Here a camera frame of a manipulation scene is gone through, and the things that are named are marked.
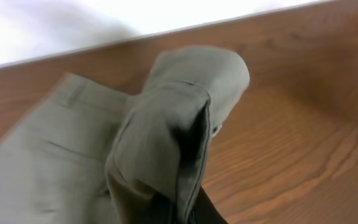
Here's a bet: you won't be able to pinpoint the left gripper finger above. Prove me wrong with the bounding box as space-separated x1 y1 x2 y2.
191 188 228 224

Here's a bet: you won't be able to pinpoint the khaki green shorts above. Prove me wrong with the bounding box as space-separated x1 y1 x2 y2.
0 47 250 224

